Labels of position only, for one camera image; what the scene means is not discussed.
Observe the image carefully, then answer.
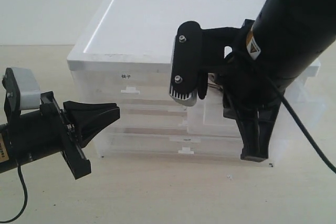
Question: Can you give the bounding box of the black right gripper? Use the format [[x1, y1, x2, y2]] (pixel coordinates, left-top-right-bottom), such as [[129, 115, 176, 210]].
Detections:
[[202, 19, 284, 161]]

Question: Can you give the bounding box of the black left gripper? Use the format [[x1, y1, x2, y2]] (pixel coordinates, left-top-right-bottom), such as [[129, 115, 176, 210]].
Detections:
[[40, 91, 120, 179]]

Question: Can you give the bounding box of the clear drawer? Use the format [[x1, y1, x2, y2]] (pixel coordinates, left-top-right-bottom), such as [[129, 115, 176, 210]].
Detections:
[[71, 70, 177, 106], [187, 77, 326, 141], [93, 131, 243, 158], [107, 99, 187, 133]]

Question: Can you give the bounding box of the key bunch with blue tag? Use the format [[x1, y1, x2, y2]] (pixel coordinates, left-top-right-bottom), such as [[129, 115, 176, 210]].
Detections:
[[207, 73, 223, 92]]

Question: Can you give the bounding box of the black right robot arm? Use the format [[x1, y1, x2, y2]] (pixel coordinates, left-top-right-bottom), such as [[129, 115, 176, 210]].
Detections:
[[212, 0, 335, 162]]

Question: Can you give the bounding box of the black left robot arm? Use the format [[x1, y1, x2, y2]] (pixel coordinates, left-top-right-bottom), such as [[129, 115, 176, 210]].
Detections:
[[1, 91, 120, 179]]

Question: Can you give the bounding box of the white plastic drawer cabinet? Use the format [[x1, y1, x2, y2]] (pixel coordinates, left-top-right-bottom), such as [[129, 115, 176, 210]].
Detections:
[[66, 0, 322, 168]]

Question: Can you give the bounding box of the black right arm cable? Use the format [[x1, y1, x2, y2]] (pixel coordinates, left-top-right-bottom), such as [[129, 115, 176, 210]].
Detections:
[[262, 74, 336, 175]]

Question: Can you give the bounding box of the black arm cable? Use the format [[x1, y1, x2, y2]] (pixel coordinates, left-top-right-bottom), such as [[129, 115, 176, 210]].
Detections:
[[0, 165, 29, 224], [262, 74, 336, 175]]

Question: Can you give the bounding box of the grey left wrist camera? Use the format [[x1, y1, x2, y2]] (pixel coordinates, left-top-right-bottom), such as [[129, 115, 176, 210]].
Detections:
[[3, 67, 41, 113]]

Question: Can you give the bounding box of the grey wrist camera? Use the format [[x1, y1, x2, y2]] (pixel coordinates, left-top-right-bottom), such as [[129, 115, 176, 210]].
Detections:
[[3, 67, 41, 113], [169, 21, 203, 107]]

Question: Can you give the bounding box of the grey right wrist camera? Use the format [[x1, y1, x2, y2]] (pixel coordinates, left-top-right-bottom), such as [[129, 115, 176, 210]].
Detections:
[[169, 21, 203, 107]]

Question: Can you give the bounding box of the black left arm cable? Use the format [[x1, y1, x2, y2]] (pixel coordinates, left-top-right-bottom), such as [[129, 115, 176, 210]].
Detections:
[[0, 165, 29, 224]]

